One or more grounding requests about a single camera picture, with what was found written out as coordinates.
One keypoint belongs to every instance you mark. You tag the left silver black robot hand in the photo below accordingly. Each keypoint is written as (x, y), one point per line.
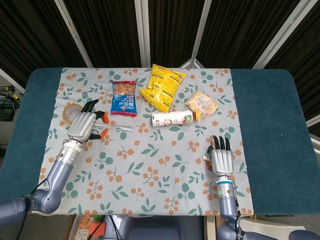
(81, 126)

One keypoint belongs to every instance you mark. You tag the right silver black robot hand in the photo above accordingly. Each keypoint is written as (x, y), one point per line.
(222, 162)

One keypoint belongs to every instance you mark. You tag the clear glass tube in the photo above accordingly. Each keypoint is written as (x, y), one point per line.
(122, 128)

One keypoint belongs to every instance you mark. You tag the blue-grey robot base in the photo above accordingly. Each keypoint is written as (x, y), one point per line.
(155, 228)

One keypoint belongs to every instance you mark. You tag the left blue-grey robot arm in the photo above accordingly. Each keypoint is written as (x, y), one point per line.
(57, 175)

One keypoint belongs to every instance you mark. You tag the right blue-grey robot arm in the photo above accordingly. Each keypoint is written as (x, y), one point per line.
(228, 210)

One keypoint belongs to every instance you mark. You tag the yellowish packing tape roll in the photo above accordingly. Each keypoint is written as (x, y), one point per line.
(67, 118)

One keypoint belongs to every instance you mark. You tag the blue red snack bag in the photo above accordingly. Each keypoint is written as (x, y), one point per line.
(124, 100)

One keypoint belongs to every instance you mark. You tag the teal table cover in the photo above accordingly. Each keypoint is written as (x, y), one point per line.
(270, 125)

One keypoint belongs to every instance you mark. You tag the clear bag of beige snacks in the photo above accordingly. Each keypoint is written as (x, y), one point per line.
(202, 103)

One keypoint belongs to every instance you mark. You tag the white bottle with yellow cap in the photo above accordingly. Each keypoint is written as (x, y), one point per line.
(172, 118)

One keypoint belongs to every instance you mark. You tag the floral orange green tablecloth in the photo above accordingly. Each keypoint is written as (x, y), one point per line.
(150, 175)

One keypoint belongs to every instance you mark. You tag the white cardboard sheet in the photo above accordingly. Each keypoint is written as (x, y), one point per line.
(272, 225)

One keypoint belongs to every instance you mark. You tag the yellow snack bag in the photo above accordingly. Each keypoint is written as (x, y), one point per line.
(162, 85)

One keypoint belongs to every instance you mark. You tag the dark folding screen white frames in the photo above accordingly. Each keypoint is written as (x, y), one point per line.
(112, 30)

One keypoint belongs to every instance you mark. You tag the cardboard box with orange items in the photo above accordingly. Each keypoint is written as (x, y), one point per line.
(85, 227)

